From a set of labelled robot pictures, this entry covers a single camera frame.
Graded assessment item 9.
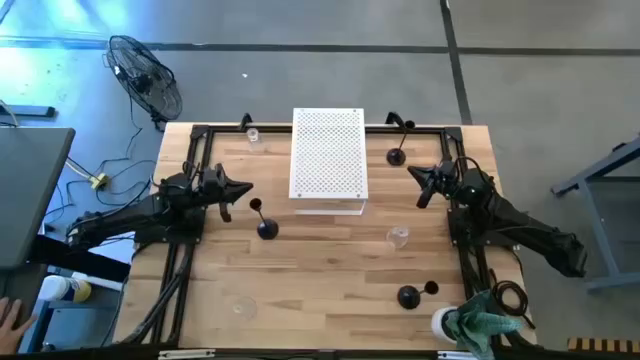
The black desk beam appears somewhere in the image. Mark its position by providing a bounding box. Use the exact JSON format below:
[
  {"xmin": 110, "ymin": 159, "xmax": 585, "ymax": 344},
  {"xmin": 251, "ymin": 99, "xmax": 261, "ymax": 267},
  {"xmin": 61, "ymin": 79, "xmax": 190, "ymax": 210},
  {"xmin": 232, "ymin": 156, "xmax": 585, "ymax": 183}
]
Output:
[{"xmin": 27, "ymin": 233, "xmax": 132, "ymax": 284}]

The blue-grey metal table frame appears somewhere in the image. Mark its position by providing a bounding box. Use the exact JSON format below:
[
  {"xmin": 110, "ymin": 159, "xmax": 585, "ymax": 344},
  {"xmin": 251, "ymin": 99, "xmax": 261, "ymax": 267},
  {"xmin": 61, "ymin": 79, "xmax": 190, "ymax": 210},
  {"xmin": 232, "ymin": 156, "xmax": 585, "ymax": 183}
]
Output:
[{"xmin": 549, "ymin": 134, "xmax": 640, "ymax": 294}]

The black aluminium table frame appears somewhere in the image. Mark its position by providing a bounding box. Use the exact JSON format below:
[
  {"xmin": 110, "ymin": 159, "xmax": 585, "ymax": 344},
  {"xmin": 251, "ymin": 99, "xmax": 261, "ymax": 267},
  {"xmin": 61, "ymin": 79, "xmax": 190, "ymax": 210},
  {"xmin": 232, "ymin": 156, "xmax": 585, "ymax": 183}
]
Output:
[{"xmin": 119, "ymin": 122, "xmax": 536, "ymax": 351}]

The green cloth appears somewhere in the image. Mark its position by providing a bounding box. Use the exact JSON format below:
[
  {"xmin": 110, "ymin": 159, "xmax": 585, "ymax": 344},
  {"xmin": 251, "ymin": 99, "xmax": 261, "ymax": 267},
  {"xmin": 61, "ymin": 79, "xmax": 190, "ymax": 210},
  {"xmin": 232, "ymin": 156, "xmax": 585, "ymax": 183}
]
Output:
[{"xmin": 444, "ymin": 289, "xmax": 525, "ymax": 360}]

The black coiled cable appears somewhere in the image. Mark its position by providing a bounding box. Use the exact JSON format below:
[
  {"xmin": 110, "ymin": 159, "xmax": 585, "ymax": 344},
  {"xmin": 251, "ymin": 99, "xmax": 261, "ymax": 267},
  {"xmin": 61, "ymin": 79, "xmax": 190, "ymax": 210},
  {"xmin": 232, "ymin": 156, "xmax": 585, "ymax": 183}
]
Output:
[{"xmin": 487, "ymin": 269, "xmax": 536, "ymax": 331}]

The white roll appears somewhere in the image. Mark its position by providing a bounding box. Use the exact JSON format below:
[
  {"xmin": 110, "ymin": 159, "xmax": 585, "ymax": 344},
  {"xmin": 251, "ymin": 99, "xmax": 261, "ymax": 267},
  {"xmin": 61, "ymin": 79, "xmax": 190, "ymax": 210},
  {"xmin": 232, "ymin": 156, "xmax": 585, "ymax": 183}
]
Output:
[{"xmin": 430, "ymin": 305, "xmax": 459, "ymax": 344}]

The black floor fan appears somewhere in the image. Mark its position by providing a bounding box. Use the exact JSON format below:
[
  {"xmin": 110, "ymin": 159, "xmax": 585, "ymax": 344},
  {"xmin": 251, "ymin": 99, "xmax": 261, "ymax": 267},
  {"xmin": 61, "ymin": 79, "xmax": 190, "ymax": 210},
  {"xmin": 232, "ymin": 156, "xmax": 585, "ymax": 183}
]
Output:
[{"xmin": 103, "ymin": 34, "xmax": 184, "ymax": 132}]

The black floor bar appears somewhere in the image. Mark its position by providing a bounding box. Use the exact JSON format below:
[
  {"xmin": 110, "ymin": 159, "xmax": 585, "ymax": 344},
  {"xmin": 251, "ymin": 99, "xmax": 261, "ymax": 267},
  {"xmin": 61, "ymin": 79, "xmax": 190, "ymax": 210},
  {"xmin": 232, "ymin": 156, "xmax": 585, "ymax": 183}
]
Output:
[{"xmin": 0, "ymin": 103, "xmax": 57, "ymax": 120}]

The white perforated metal shelf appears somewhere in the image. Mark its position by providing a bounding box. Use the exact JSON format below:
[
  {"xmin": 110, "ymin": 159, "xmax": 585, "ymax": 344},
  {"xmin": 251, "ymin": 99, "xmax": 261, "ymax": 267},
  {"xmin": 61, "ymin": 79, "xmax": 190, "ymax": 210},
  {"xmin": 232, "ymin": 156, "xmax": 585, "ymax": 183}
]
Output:
[{"xmin": 288, "ymin": 107, "xmax": 370, "ymax": 217}]

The black metal candlestick holder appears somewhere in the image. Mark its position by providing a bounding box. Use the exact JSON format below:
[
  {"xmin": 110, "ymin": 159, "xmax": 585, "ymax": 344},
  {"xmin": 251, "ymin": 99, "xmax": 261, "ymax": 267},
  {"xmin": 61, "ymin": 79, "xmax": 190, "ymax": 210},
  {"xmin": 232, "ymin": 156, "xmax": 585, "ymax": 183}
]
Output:
[
  {"xmin": 385, "ymin": 119, "xmax": 417, "ymax": 167},
  {"xmin": 248, "ymin": 197, "xmax": 280, "ymax": 241},
  {"xmin": 396, "ymin": 280, "xmax": 440, "ymax": 311}
]

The grey desk top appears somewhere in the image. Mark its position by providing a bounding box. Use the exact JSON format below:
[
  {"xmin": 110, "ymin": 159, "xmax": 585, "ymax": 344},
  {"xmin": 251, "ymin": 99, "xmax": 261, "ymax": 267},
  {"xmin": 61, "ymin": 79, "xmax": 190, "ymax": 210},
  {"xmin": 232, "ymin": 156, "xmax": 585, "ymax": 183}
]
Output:
[{"xmin": 0, "ymin": 126, "xmax": 76, "ymax": 271}]

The white metal bracket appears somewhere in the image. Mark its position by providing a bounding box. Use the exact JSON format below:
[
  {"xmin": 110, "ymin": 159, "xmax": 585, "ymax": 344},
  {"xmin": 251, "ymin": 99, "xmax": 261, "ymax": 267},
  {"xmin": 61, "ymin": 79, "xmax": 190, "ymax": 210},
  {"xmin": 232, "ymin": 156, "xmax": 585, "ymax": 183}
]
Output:
[
  {"xmin": 437, "ymin": 349, "xmax": 479, "ymax": 360},
  {"xmin": 157, "ymin": 348, "xmax": 216, "ymax": 360}
]

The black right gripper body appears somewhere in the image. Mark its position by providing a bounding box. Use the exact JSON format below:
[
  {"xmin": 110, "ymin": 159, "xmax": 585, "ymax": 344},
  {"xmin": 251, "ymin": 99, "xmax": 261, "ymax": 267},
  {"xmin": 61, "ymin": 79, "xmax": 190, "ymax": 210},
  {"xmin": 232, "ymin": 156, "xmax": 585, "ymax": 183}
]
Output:
[{"xmin": 417, "ymin": 162, "xmax": 459, "ymax": 209}]

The white paper sheet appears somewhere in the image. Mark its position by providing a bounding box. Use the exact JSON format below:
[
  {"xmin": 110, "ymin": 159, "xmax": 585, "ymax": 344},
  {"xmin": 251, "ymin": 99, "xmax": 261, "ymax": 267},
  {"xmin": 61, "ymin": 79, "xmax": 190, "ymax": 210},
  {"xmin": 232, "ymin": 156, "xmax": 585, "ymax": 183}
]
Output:
[{"xmin": 92, "ymin": 243, "xmax": 136, "ymax": 265}]

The white bottle yellow cap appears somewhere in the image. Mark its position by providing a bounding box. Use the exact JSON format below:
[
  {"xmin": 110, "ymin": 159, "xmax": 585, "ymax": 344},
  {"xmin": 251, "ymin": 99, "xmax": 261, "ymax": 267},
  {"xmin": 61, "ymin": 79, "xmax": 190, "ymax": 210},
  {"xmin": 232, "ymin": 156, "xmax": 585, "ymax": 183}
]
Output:
[{"xmin": 37, "ymin": 274, "xmax": 93, "ymax": 304}]

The clear glass candlestick holder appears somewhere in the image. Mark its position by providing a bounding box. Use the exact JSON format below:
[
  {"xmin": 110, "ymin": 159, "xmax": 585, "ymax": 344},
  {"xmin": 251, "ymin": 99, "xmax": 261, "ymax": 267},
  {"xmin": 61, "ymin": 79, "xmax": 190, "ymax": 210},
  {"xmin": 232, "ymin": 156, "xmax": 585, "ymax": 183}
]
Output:
[
  {"xmin": 385, "ymin": 225, "xmax": 410, "ymax": 250},
  {"xmin": 245, "ymin": 127, "xmax": 264, "ymax": 154},
  {"xmin": 230, "ymin": 294, "xmax": 259, "ymax": 321}
]

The person's hand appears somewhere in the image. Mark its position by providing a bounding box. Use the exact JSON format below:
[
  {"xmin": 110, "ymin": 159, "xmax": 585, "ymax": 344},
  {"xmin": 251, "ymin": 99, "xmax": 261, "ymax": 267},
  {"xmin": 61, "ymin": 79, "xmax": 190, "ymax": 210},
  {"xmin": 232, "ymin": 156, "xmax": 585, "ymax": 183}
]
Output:
[{"xmin": 0, "ymin": 297, "xmax": 36, "ymax": 355}]

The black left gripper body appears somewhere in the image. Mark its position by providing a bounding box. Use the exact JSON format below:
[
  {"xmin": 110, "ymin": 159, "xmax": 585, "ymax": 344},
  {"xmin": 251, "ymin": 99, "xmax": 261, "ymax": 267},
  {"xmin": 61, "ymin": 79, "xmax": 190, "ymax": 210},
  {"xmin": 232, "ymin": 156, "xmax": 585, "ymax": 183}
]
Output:
[{"xmin": 202, "ymin": 163, "xmax": 233, "ymax": 224}]

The black yellow striped object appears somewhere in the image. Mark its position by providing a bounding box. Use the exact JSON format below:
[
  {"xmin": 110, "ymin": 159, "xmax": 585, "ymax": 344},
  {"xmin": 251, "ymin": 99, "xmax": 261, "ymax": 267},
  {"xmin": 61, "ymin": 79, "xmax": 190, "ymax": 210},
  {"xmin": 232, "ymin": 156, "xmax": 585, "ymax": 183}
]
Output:
[{"xmin": 567, "ymin": 337, "xmax": 640, "ymax": 354}]

